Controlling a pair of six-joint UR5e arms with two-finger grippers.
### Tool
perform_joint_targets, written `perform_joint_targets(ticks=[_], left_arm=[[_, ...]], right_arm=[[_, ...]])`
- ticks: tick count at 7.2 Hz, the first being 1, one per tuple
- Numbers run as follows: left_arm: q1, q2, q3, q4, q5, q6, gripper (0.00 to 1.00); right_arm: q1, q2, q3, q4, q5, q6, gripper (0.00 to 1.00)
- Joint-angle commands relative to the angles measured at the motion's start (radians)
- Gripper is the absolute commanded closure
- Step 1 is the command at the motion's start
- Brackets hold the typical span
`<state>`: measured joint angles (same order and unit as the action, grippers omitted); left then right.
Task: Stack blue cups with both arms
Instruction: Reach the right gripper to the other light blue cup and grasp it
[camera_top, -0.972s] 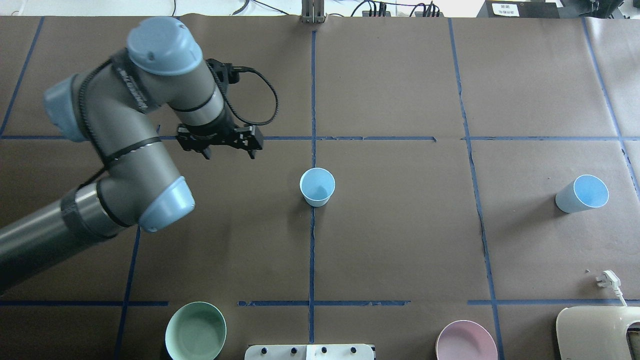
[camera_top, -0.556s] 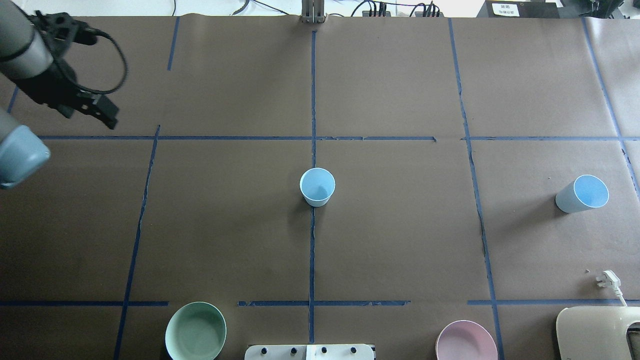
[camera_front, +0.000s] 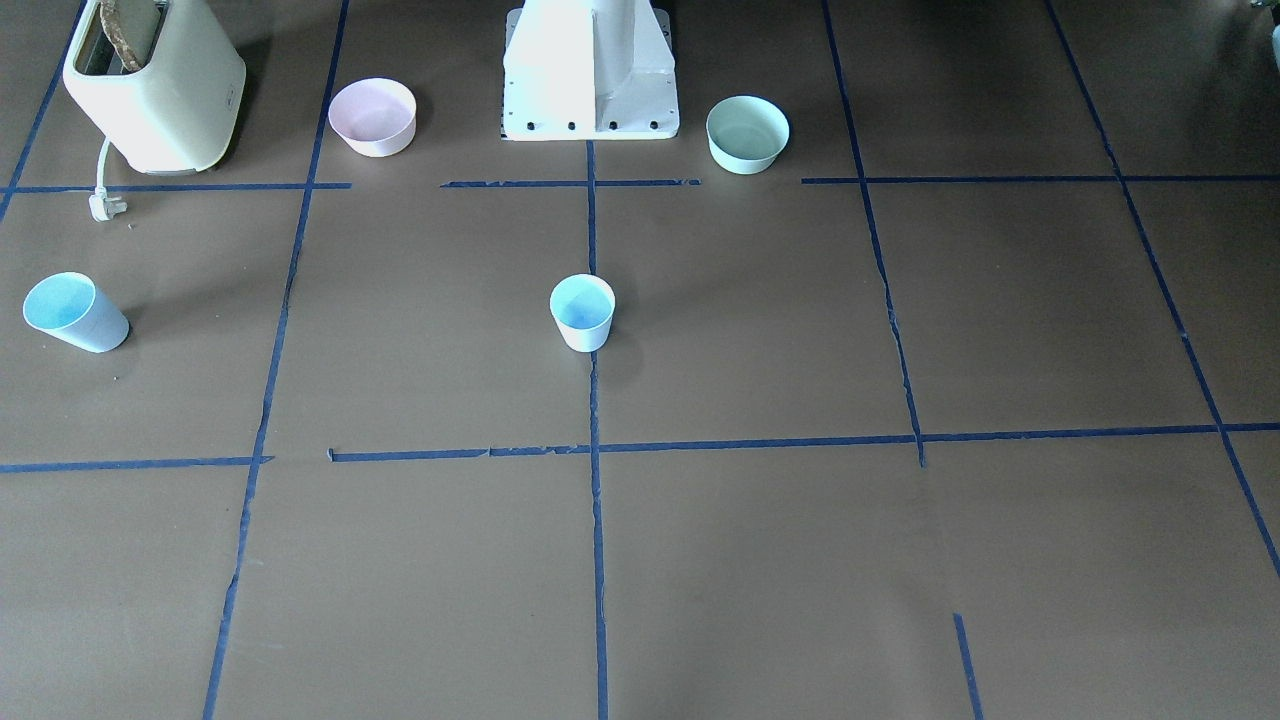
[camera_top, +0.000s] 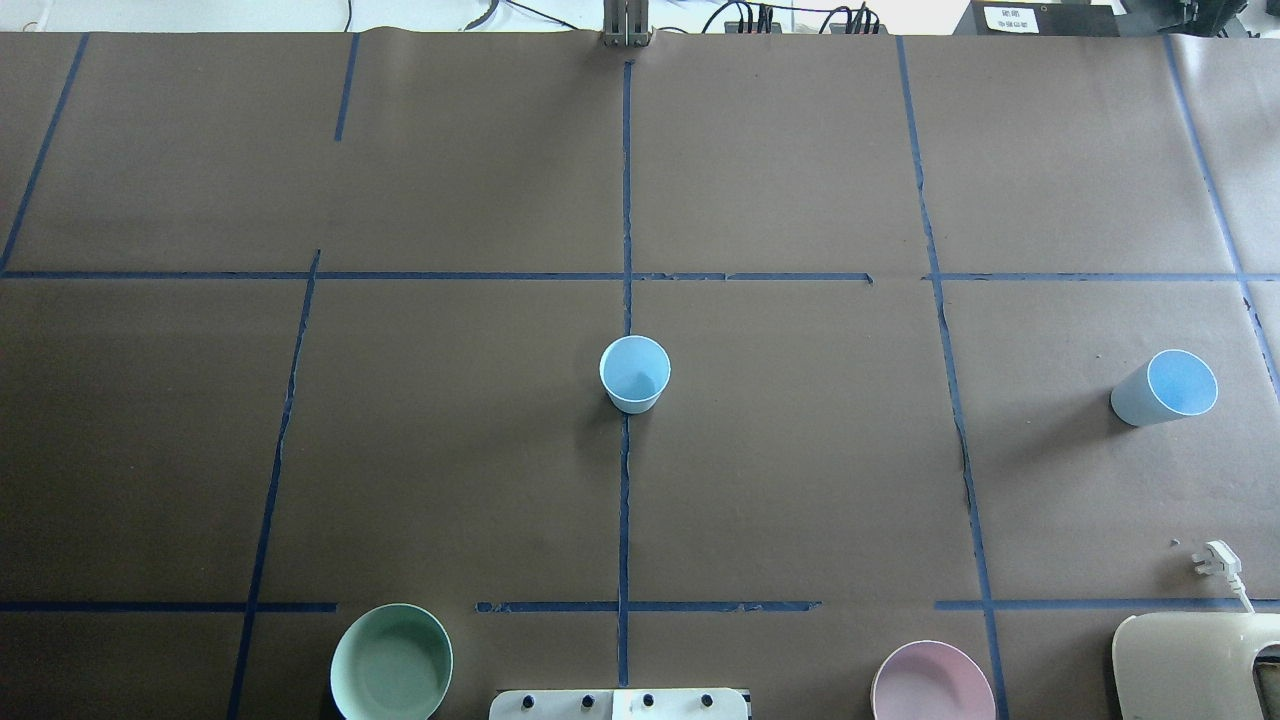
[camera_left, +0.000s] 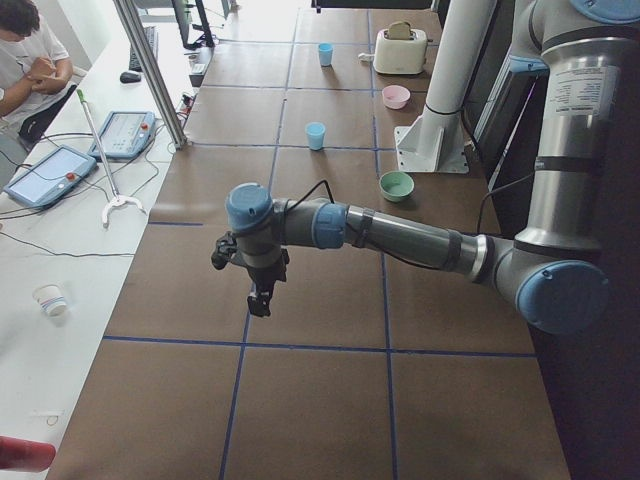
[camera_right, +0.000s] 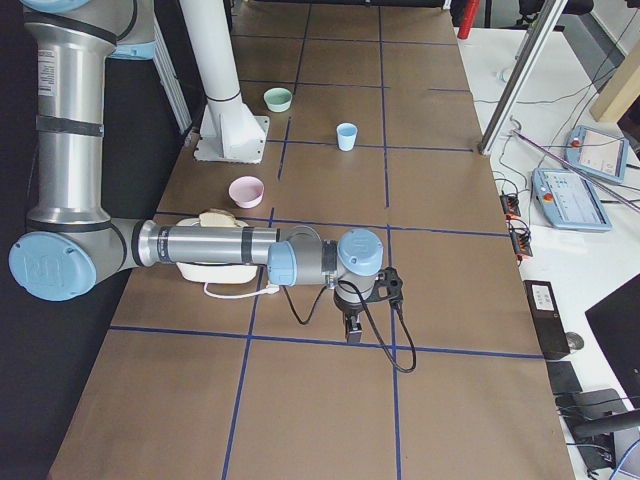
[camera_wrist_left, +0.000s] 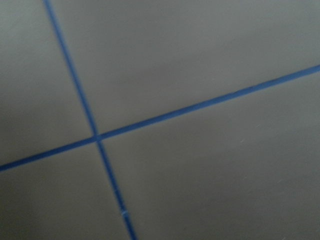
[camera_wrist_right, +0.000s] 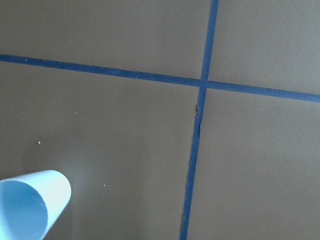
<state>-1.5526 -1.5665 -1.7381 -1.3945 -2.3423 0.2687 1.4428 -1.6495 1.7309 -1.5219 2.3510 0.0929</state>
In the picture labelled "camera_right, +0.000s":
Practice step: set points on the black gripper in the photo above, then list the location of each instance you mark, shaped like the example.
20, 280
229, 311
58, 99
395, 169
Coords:
349, 308

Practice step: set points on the light blue cup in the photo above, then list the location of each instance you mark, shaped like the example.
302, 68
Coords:
346, 134

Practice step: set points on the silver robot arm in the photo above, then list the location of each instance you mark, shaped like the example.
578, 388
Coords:
72, 243

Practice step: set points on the cream white toaster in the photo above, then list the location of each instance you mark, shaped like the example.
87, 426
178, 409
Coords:
216, 273

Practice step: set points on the pink bowl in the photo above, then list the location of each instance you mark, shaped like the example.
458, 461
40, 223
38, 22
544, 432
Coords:
246, 191

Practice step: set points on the bread slice in toaster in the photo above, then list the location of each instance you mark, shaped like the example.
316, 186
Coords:
215, 218

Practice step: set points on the black orange connector strip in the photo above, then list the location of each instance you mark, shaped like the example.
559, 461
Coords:
518, 229

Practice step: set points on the black box with label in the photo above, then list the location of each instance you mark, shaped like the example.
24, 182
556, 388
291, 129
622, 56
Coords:
546, 319

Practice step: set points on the mint green bowl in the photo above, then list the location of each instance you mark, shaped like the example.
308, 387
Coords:
278, 99

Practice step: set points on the near teach pendant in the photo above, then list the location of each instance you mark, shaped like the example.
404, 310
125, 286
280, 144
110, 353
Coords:
569, 202

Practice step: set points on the teach pendant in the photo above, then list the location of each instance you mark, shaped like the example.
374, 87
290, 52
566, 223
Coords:
597, 153
569, 202

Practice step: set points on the black desk stand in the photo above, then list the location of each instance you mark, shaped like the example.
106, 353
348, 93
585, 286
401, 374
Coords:
597, 417

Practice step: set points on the black monitor corner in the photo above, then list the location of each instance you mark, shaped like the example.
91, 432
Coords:
614, 321

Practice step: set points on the far teach pendant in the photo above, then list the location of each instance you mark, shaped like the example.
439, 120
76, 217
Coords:
597, 153

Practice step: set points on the red cylinder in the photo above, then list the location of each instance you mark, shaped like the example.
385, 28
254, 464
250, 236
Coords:
468, 19

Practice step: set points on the wooden beam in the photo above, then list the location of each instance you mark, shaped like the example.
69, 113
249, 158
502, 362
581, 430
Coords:
620, 92

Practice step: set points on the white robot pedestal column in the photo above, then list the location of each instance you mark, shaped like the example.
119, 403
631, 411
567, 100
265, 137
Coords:
229, 132

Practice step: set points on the aluminium frame post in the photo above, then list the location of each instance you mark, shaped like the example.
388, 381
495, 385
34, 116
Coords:
532, 46

